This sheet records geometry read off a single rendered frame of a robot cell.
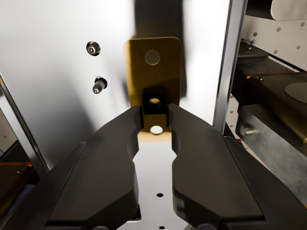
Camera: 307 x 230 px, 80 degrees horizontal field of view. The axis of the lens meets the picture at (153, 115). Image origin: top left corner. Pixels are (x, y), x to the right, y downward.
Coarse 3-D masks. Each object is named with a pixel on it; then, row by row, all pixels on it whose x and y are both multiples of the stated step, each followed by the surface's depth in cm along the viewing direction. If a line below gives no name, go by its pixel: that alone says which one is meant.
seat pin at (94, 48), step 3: (93, 42) 15; (96, 42) 15; (90, 45) 14; (93, 45) 14; (96, 45) 15; (99, 45) 15; (87, 48) 14; (90, 48) 14; (93, 48) 14; (96, 48) 15; (99, 48) 15; (90, 51) 14; (93, 51) 14; (96, 51) 15; (93, 54) 15
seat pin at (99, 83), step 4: (100, 80) 16; (104, 80) 16; (96, 84) 15; (100, 84) 16; (104, 84) 16; (92, 88) 15; (96, 88) 15; (100, 88) 15; (96, 92) 15; (100, 92) 15
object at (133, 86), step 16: (128, 48) 12; (144, 48) 12; (160, 48) 12; (176, 48) 12; (128, 64) 12; (144, 64) 12; (160, 64) 12; (176, 64) 12; (128, 80) 13; (144, 80) 13; (160, 80) 13; (176, 80) 13; (144, 96) 13; (160, 96) 13; (176, 96) 14; (144, 112) 13; (160, 112) 13; (144, 128) 15
